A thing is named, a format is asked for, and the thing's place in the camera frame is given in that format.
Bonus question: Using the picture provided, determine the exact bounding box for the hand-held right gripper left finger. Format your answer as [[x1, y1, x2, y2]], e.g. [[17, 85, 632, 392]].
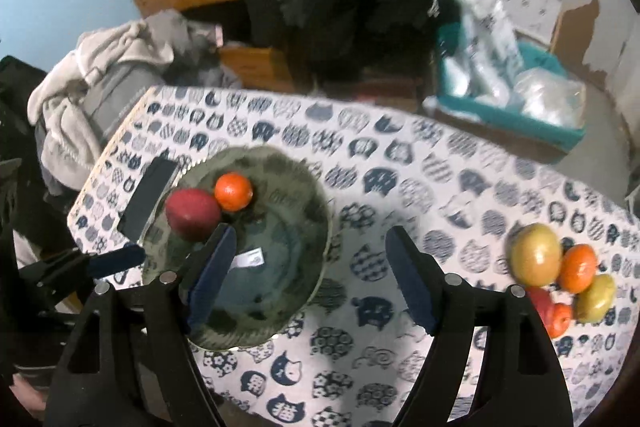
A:
[[45, 224, 238, 427]]

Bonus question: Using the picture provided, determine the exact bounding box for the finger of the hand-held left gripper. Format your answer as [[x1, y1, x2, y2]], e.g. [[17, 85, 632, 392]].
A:
[[119, 156, 180, 241], [75, 243, 147, 280]]

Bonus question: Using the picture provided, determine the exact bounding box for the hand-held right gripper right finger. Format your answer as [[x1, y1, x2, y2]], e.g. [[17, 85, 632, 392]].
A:
[[385, 226, 573, 427]]

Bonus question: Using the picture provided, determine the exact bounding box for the dark red apple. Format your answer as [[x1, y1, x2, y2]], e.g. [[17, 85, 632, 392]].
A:
[[165, 188, 222, 243]]

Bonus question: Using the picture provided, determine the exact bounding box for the green patterned plate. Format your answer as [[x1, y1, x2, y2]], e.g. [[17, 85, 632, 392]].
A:
[[141, 146, 332, 350]]

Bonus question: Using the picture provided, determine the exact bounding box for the orange tangerine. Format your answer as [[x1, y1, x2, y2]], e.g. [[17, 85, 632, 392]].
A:
[[558, 244, 598, 294], [214, 173, 253, 212]]

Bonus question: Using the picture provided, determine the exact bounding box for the green mango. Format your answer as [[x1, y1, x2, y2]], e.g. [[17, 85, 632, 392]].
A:
[[574, 274, 617, 323]]

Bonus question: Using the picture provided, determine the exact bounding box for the white sticker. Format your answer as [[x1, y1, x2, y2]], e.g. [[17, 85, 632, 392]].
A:
[[232, 248, 265, 268]]

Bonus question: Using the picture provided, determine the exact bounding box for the cat print tablecloth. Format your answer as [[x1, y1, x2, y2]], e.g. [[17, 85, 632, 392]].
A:
[[67, 86, 640, 427]]

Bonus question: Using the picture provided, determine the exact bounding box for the beige fleece garment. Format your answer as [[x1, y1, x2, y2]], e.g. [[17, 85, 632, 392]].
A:
[[27, 19, 176, 194]]

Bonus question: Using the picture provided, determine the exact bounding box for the yellow green apple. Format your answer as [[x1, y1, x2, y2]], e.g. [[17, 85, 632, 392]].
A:
[[510, 223, 563, 286]]

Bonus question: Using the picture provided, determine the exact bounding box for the grey garment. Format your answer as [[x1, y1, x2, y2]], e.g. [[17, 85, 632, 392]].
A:
[[85, 9, 243, 142]]

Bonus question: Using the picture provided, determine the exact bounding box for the small red orange fruit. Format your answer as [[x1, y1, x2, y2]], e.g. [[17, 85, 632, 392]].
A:
[[547, 303, 573, 340]]

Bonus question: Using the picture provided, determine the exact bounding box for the teal box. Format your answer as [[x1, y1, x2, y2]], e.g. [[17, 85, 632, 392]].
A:
[[422, 24, 587, 152]]

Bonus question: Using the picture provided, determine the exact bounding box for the clear plastic bag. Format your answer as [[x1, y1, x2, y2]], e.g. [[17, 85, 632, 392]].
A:
[[510, 67, 589, 128]]

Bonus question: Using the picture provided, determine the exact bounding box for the white printed rice bag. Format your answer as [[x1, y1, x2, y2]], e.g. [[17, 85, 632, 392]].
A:
[[415, 0, 526, 100]]

